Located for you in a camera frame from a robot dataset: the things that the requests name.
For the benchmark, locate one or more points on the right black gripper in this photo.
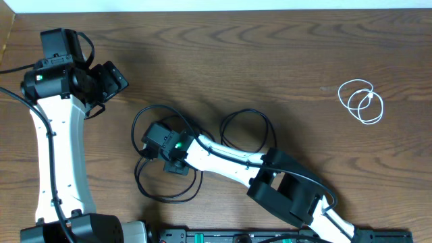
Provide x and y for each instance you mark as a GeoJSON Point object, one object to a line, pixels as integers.
{"type": "Point", "coordinates": [167, 169]}

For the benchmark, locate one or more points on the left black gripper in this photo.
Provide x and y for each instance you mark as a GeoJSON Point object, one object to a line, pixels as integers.
{"type": "Point", "coordinates": [115, 79]}

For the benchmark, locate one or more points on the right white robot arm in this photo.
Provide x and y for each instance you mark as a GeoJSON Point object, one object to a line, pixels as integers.
{"type": "Point", "coordinates": [275, 181]}

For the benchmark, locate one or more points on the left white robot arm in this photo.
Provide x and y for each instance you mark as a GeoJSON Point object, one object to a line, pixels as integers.
{"type": "Point", "coordinates": [63, 90]}

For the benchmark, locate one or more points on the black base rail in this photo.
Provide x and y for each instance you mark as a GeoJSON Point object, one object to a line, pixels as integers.
{"type": "Point", "coordinates": [295, 236]}

